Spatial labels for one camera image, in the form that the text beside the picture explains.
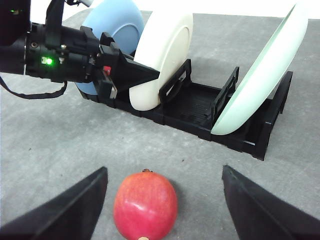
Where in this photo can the black dish rack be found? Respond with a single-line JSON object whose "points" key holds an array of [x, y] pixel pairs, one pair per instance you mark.
{"points": [[199, 110]]}

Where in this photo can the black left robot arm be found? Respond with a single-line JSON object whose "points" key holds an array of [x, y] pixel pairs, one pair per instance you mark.
{"points": [[15, 19]]}

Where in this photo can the white plate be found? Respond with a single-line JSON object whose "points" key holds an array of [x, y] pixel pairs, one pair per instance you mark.
{"points": [[164, 43]]}

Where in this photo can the black cable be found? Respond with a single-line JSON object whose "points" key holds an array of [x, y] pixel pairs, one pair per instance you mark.
{"points": [[38, 95]]}

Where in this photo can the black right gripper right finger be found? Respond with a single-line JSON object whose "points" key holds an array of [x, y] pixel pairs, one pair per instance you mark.
{"points": [[262, 215]]}

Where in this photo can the green plate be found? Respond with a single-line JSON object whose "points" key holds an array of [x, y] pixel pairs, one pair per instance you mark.
{"points": [[268, 74]]}

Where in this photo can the blue plate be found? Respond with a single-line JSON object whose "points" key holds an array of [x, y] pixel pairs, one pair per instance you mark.
{"points": [[123, 21]]}

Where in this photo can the red pomegranate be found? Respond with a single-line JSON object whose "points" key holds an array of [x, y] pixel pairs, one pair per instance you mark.
{"points": [[144, 206]]}

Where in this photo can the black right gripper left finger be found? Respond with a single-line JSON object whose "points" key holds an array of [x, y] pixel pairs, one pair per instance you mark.
{"points": [[71, 215]]}

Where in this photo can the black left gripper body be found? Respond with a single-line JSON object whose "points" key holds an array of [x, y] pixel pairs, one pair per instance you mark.
{"points": [[71, 54]]}

